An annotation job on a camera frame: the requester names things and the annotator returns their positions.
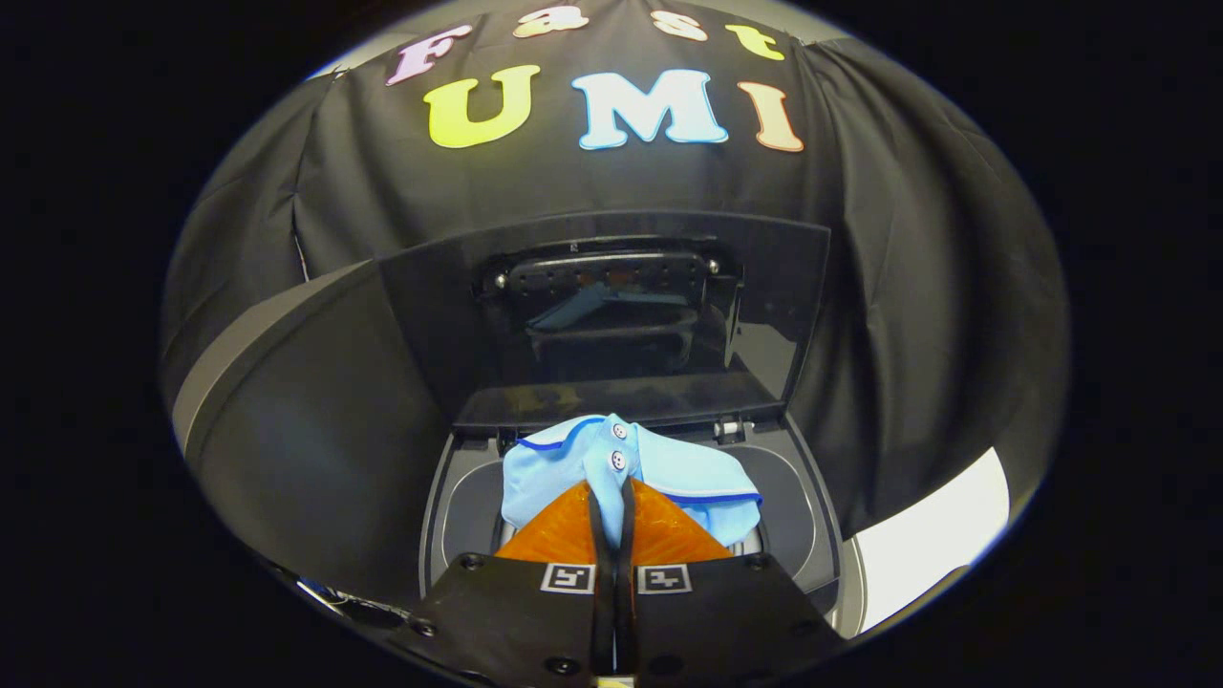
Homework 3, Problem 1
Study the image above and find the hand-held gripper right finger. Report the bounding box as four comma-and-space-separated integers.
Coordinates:
616, 478, 847, 688

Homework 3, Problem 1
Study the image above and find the light blue polo shirt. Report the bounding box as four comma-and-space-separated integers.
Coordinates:
500, 413, 763, 550

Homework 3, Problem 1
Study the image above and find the beige cabinet with dark top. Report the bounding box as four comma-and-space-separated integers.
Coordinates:
172, 258, 452, 613

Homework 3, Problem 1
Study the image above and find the white panel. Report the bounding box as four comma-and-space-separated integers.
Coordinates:
853, 446, 1012, 636

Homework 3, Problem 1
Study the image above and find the dark washing machine lid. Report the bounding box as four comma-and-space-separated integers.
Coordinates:
377, 210, 832, 431

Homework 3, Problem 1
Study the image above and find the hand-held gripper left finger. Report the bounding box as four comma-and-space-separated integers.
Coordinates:
387, 481, 613, 688

